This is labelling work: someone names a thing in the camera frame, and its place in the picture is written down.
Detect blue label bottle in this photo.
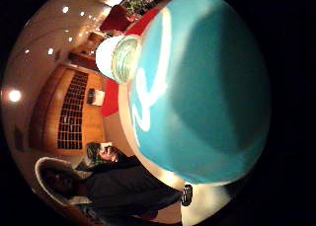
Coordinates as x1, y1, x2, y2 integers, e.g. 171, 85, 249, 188
95, 0, 272, 188

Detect red sofa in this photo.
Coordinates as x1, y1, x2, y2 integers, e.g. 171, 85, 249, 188
100, 77, 120, 117

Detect white box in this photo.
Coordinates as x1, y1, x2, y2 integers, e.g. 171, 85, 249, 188
93, 89, 106, 108

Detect black box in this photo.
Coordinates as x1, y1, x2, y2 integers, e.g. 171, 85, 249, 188
86, 87, 96, 106

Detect red seat cushion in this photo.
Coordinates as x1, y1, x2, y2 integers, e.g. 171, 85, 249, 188
124, 7, 161, 37

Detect the person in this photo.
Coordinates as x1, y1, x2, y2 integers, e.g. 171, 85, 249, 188
34, 156, 184, 226

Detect wooden cabinet with dark grid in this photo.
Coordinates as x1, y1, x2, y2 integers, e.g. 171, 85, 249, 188
29, 64, 107, 156

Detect small black device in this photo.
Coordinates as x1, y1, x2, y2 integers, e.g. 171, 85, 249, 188
181, 184, 195, 207

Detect red armchair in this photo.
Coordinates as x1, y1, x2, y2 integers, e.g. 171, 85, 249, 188
98, 3, 133, 33

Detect green plants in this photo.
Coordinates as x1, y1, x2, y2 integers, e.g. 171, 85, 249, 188
120, 0, 150, 16

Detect group of ceiling spot lamps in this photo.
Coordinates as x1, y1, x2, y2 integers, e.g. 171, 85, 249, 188
8, 4, 113, 104

